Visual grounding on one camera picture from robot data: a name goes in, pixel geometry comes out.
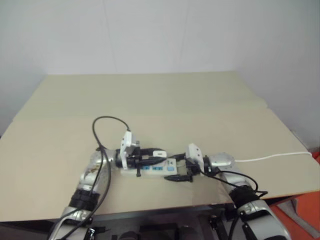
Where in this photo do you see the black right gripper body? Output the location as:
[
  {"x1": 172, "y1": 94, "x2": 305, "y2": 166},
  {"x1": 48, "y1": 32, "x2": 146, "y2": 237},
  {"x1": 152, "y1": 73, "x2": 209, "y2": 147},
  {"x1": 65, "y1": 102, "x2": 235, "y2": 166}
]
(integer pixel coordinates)
[{"x1": 185, "y1": 159, "x2": 201, "y2": 183}]

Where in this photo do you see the black bracket under table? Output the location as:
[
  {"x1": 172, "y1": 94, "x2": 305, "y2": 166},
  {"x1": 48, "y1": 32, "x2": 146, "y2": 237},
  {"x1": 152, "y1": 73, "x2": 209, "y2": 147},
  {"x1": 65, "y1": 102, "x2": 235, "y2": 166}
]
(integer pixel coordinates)
[{"x1": 209, "y1": 211, "x2": 230, "y2": 240}]

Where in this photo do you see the white power strip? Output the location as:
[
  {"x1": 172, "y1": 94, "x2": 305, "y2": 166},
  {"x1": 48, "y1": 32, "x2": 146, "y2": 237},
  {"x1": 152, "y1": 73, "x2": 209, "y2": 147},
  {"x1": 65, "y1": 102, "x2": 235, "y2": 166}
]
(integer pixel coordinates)
[{"x1": 120, "y1": 156, "x2": 179, "y2": 179}]

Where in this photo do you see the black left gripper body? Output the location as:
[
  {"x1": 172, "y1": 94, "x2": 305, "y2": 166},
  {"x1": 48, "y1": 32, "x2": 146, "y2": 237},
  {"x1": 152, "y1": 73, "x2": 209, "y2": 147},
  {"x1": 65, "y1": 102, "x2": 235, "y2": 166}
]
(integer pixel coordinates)
[{"x1": 126, "y1": 146, "x2": 144, "y2": 178}]

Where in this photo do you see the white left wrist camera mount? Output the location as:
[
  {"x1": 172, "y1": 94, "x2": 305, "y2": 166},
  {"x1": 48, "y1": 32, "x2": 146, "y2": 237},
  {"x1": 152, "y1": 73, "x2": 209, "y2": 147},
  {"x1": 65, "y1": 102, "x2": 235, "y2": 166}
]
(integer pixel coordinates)
[{"x1": 119, "y1": 130, "x2": 141, "y2": 169}]

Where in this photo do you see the white power strip cord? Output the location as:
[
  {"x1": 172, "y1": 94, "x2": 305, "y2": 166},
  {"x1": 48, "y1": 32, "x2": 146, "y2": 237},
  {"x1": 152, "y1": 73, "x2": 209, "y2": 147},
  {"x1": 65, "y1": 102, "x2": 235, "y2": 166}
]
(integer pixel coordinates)
[{"x1": 234, "y1": 151, "x2": 313, "y2": 164}]

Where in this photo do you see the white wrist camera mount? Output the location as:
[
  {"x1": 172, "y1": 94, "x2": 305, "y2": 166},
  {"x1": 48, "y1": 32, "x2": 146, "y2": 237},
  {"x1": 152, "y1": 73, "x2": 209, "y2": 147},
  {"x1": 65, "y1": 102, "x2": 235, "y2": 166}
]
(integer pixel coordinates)
[
  {"x1": 184, "y1": 142, "x2": 204, "y2": 166},
  {"x1": 119, "y1": 130, "x2": 141, "y2": 169}
]

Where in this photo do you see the dark rounded shape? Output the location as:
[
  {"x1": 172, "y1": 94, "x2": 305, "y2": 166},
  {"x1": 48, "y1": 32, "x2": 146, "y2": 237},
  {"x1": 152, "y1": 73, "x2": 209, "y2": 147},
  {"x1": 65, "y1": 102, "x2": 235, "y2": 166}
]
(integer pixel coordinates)
[{"x1": 119, "y1": 230, "x2": 142, "y2": 240}]

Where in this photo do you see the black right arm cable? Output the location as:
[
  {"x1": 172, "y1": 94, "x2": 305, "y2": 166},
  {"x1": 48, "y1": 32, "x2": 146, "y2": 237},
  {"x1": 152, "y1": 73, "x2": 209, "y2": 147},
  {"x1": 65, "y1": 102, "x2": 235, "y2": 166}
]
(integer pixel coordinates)
[{"x1": 204, "y1": 169, "x2": 269, "y2": 240}]

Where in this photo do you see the dark metal table frame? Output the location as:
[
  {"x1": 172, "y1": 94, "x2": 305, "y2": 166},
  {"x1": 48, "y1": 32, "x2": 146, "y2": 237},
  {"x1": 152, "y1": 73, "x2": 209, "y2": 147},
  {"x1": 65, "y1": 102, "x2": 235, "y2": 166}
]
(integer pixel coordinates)
[{"x1": 0, "y1": 192, "x2": 303, "y2": 230}]

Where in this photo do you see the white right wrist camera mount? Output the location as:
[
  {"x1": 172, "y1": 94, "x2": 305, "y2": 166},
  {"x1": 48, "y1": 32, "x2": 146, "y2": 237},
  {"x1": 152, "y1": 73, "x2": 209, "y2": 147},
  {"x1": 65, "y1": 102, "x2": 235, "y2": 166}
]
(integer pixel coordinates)
[{"x1": 184, "y1": 142, "x2": 204, "y2": 166}]

